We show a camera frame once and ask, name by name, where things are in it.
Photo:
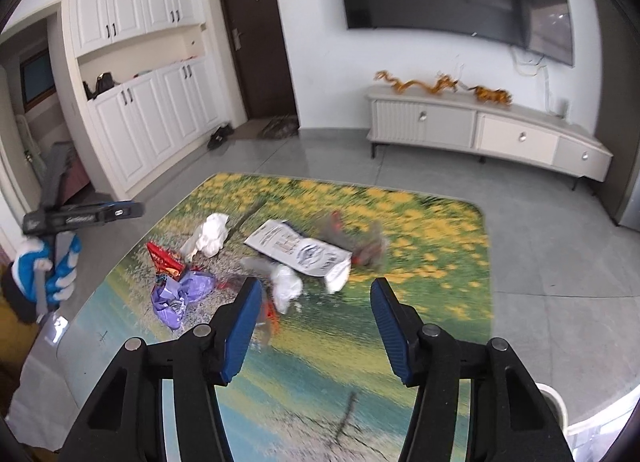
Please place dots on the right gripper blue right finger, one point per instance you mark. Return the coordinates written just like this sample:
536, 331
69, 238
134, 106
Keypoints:
394, 326

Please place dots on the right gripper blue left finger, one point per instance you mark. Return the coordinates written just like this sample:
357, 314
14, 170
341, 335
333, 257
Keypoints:
236, 327

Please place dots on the purple wrapper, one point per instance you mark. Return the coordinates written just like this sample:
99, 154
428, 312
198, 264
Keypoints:
171, 297

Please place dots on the white printed snack wrapper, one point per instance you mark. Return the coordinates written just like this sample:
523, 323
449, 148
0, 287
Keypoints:
314, 258

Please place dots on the red orange snack wrapper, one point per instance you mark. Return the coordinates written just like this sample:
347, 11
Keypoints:
165, 262

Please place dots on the white round trash bin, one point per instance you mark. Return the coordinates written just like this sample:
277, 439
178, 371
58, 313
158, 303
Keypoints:
556, 404

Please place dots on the left blue white gloved hand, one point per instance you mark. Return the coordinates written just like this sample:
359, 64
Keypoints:
34, 267

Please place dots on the white crumpled paper ball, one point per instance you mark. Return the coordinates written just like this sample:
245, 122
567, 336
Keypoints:
286, 286

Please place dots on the crumpled white tissue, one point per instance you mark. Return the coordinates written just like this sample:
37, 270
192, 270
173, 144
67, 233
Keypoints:
207, 239

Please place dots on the painted landscape coffee table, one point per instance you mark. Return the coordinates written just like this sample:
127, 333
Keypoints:
316, 384

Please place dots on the black bag on shelf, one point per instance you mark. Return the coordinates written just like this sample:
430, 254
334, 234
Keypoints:
104, 83

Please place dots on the black shoes pair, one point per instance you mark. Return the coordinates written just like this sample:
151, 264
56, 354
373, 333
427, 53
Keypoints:
220, 137

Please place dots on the brown door mat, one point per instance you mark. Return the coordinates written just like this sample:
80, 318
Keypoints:
281, 127

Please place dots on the white tv cabinet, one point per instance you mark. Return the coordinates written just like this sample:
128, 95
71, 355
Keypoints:
458, 122

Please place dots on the golden dragon figurine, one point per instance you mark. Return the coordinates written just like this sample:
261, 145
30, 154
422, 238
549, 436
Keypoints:
444, 82

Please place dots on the golden tiger figurine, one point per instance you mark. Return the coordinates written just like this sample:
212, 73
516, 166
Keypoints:
495, 96

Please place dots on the white router on cabinet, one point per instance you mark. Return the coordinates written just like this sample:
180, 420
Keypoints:
562, 108

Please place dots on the dark brown entrance door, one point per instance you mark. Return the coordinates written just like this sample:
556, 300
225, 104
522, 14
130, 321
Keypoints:
259, 56

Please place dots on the grey tall refrigerator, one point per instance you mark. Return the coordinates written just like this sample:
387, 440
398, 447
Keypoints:
618, 117

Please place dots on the white wall cupboard unit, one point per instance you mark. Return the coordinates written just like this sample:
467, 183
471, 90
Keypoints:
167, 100

